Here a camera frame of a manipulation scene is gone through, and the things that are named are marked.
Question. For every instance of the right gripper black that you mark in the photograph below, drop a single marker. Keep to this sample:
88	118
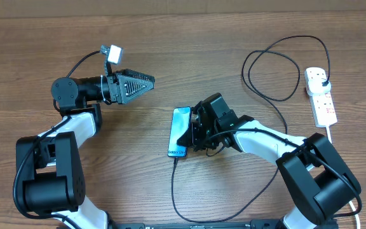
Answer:
194	135

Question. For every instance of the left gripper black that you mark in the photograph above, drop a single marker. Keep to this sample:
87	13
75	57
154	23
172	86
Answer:
122	88

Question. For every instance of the blue Galaxy smartphone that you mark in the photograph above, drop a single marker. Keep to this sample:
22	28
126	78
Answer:
180	124

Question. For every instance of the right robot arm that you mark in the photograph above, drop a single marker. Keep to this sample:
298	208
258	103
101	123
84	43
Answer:
317	178

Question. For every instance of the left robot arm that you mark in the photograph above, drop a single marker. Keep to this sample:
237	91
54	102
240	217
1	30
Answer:
49	180

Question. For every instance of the white charger plug adapter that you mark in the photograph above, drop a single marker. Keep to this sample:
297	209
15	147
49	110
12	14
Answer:
317	87

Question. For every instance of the white power strip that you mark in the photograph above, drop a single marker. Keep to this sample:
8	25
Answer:
322	105

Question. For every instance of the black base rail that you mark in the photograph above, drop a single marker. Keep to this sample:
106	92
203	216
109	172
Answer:
253	224

